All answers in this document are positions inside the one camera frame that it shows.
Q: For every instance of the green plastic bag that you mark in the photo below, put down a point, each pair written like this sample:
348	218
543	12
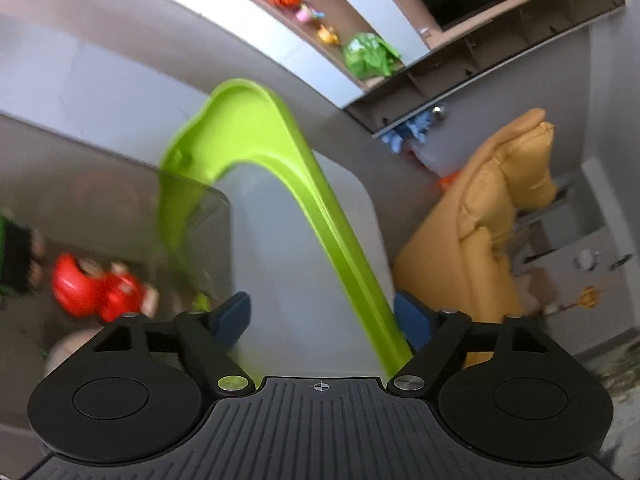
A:
371	55

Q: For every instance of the green black toy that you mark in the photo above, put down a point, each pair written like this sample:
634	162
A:
17	260

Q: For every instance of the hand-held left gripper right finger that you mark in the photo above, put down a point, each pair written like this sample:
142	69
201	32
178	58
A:
412	322

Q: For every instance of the pink toy pot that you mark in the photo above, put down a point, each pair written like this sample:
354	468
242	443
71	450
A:
307	14

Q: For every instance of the beige round toy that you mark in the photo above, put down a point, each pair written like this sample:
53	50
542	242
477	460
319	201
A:
70	352

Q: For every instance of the white wall cabinet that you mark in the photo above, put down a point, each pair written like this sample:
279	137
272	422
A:
300	60

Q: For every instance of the brown open shelf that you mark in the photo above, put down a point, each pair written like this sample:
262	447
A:
500	45

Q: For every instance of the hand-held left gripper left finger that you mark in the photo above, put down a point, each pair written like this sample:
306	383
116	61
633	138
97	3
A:
232	315

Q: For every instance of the red toy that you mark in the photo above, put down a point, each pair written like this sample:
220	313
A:
90	287

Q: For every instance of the smoky transparent storage box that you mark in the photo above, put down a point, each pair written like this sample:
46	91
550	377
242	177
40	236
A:
100	200

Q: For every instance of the yellow toy pot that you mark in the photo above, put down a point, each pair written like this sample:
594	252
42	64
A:
328	35

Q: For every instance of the green box lid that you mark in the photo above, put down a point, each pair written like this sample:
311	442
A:
280	140

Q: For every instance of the yellow sofa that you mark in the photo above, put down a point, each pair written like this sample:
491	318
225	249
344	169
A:
480	240

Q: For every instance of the blue toy figure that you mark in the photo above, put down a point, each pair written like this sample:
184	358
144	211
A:
410	130

